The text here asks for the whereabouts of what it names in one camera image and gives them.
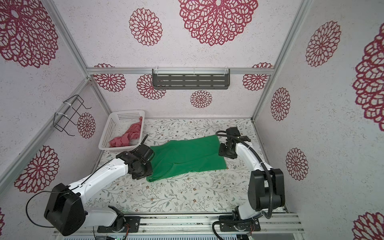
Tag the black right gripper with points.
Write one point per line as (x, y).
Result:
(221, 151)

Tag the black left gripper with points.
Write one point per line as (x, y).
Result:
(149, 172)

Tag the green tank top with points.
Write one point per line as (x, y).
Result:
(181, 157)

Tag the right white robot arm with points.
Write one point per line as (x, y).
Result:
(266, 190)

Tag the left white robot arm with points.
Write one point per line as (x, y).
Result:
(66, 209)

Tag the pink tank top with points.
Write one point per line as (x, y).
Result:
(133, 133)

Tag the white plastic laundry basket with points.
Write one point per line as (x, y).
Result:
(117, 124)

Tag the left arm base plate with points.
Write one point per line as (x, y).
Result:
(128, 224)

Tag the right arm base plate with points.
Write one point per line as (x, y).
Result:
(229, 225)

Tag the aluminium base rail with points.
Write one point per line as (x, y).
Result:
(208, 224)

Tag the dark grey wall shelf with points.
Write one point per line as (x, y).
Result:
(191, 80)

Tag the black wire wall rack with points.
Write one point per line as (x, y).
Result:
(62, 119)

